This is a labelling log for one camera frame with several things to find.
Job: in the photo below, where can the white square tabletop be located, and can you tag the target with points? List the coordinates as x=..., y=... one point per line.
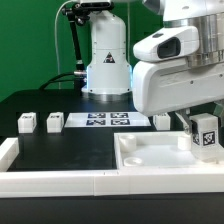
x=163, y=150

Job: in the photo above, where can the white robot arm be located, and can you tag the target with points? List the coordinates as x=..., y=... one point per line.
x=109, y=76

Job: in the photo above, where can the white marker sheet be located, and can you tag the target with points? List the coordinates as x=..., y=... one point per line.
x=106, y=119

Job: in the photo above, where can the white left fence wall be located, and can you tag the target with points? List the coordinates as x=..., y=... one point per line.
x=9, y=150

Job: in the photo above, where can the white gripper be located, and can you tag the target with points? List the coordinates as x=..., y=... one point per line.
x=171, y=86

